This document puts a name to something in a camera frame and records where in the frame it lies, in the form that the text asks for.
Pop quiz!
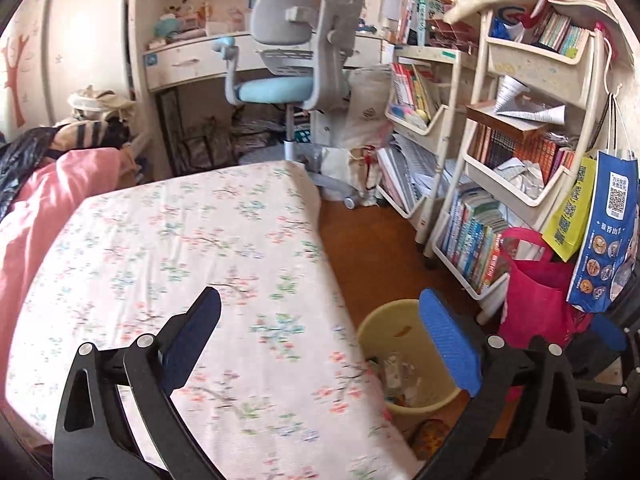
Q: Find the white bag with red handles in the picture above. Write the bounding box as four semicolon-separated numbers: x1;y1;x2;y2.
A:
347;145;383;207

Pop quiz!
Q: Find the clear bag with black frame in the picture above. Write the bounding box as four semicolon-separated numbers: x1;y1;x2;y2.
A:
180;116;238;173

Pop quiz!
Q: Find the striped cloth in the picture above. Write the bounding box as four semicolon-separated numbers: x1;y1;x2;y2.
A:
50;119;132;152

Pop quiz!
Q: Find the narrow white shelf cart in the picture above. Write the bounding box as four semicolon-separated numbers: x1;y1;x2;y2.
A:
375;45;463;256

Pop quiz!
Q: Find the grey bundle of papers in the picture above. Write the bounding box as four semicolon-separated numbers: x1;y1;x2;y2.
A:
232;107;288;148

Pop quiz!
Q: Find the grey blue office chair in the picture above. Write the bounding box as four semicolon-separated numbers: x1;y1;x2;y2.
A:
210;0;371;211

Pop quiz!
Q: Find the row of thin colourful books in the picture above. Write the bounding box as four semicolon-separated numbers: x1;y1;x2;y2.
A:
390;60;441;126

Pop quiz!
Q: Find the white tote bag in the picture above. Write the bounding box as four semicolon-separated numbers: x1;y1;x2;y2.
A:
342;67;393;148

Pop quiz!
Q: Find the stack of papers and folders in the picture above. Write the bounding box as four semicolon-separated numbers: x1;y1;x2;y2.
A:
377;132;441;211

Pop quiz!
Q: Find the folded white paper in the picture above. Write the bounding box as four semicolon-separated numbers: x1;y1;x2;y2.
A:
492;75;567;124

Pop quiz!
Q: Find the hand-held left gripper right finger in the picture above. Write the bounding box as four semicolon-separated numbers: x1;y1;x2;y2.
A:
415;287;586;480

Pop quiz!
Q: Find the yellow trash bin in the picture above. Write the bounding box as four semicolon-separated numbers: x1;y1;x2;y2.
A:
357;299;463;416

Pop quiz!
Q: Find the white cloth bag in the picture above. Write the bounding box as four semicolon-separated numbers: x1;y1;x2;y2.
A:
67;86;137;122

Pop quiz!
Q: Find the white wardrobe with tree decal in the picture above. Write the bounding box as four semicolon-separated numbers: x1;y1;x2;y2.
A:
0;0;138;141

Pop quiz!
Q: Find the white desk with drawers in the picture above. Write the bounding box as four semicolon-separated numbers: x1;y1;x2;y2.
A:
125;0;401;176

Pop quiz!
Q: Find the row of orange spined books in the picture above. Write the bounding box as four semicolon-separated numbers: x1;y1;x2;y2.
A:
470;122;576;173

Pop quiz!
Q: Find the black puffer jacket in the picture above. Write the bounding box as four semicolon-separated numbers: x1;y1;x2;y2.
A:
0;127;58;221

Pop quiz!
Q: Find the yellow printed bag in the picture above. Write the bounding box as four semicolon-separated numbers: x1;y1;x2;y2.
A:
542;155;598;263

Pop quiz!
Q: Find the orange patterned packet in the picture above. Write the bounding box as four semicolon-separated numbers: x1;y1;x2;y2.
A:
412;419;452;461

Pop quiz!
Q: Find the pink bag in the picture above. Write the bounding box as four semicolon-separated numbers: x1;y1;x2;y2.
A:
497;227;596;351

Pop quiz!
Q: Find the row of tall upright books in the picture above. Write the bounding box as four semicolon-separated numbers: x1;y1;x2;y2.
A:
385;0;446;46

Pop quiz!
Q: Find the blue printed bag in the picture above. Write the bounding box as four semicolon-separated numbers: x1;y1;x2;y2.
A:
567;150;640;313

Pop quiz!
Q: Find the pink blanket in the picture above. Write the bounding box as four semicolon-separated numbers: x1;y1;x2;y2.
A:
0;149;123;346

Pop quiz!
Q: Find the crumpled white paper sheet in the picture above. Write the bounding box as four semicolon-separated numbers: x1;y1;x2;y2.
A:
492;157;546;201

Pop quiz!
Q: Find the row of small pastel books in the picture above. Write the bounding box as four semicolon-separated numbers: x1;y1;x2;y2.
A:
532;7;591;56

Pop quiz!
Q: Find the wide white shelf cart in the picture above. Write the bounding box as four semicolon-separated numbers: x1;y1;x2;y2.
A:
425;10;608;323

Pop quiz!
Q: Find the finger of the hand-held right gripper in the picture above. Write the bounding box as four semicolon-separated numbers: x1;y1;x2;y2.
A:
590;314;628;353
572;377;632;403

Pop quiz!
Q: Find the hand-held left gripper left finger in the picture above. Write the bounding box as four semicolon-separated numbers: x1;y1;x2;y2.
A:
52;287;226;480

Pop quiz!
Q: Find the pink plastic organizer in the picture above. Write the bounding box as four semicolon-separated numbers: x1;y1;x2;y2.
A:
425;16;478;55

